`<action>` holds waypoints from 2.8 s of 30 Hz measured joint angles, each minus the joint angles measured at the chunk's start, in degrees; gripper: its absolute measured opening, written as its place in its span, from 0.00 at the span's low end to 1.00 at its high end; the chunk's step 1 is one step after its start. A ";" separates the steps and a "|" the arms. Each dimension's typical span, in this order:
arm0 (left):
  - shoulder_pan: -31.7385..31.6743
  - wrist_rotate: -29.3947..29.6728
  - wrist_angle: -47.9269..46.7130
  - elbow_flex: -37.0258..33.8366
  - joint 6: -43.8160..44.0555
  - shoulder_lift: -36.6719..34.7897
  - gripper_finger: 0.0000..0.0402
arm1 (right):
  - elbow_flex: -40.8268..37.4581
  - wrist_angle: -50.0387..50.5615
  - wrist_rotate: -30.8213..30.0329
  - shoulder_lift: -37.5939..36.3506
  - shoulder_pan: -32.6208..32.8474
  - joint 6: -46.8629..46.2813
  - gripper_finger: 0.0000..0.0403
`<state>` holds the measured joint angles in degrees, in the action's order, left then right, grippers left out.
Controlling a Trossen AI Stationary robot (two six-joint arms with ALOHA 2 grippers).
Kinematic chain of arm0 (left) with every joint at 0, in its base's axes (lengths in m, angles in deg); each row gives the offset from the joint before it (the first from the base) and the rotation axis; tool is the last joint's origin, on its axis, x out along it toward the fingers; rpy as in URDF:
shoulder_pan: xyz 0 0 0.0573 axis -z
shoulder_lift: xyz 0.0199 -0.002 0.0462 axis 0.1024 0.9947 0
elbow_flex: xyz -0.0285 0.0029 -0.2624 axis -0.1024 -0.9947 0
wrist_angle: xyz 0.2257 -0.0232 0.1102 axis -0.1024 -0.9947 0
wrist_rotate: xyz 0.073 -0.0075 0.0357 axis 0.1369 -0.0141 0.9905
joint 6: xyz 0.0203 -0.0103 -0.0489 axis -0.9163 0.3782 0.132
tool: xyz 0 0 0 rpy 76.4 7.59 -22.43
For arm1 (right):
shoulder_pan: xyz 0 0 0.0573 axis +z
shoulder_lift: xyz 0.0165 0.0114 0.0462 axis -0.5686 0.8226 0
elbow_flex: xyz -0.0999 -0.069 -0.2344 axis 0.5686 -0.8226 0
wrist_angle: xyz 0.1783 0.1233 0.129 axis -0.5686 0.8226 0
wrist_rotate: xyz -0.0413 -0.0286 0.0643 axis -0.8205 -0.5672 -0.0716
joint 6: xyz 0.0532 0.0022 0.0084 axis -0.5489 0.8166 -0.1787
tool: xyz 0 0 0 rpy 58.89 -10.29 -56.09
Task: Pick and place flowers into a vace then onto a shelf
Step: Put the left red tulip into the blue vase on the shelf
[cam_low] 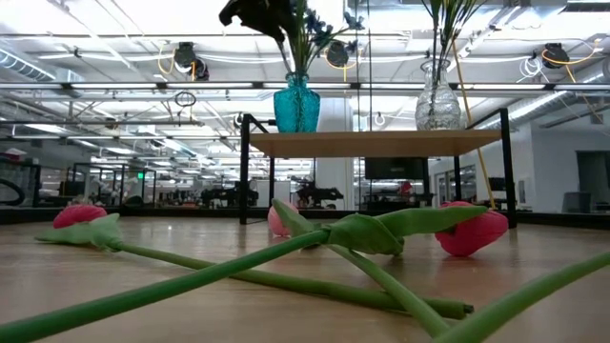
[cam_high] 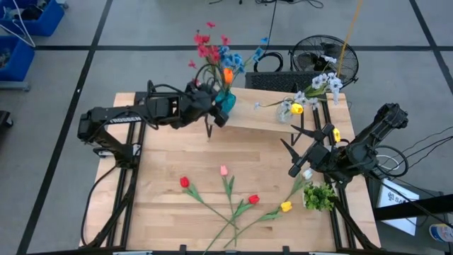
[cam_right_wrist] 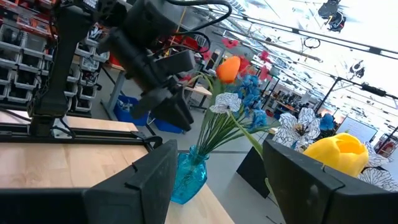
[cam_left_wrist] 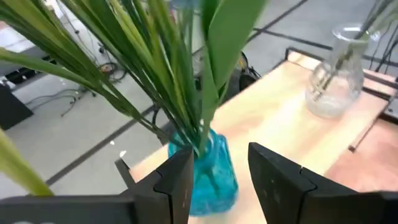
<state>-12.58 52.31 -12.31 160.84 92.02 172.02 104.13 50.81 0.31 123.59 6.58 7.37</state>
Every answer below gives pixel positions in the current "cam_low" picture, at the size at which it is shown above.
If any teal glass vase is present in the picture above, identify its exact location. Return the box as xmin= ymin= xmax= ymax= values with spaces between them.
xmin=273 ymin=71 xmax=322 ymax=134

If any black ceiling cable reel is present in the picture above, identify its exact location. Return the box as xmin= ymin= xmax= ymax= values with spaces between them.
xmin=325 ymin=40 xmax=352 ymax=68
xmin=541 ymin=42 xmax=571 ymax=71
xmin=173 ymin=41 xmax=211 ymax=82

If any clear glass vase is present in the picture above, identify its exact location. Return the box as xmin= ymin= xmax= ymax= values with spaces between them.
xmin=414 ymin=58 xmax=463 ymax=131

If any yellow hanging cable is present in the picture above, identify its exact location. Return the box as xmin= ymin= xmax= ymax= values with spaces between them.
xmin=450 ymin=40 xmax=498 ymax=211

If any white artificial flower bunch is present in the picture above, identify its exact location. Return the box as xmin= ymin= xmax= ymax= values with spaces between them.
xmin=419 ymin=0 xmax=490 ymax=118

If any black aluminium table frame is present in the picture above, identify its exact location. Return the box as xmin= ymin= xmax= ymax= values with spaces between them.
xmin=0 ymin=205 xmax=610 ymax=231

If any dark rectangular screen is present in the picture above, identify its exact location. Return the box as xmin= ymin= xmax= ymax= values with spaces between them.
xmin=364 ymin=156 xmax=429 ymax=181

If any wooden shelf with black legs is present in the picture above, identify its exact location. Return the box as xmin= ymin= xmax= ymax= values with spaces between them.
xmin=239 ymin=108 xmax=519 ymax=229

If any pink artificial tulip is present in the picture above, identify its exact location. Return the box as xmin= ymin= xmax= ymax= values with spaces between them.
xmin=266 ymin=198 xmax=452 ymax=340

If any yellow artificial tulip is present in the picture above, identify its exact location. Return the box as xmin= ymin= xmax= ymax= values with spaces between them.
xmin=431 ymin=251 xmax=610 ymax=343

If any blue artificial flower bunch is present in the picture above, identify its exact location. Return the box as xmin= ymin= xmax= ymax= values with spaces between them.
xmin=284 ymin=0 xmax=367 ymax=77

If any red artificial tulip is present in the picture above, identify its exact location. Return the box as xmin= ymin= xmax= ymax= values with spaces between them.
xmin=0 ymin=200 xmax=510 ymax=343
xmin=35 ymin=203 xmax=476 ymax=321

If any black overhead light bar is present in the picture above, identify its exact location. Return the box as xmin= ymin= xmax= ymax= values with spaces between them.
xmin=0 ymin=81 xmax=610 ymax=92

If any black background robot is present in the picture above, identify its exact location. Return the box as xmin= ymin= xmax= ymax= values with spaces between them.
xmin=295 ymin=179 xmax=345 ymax=210

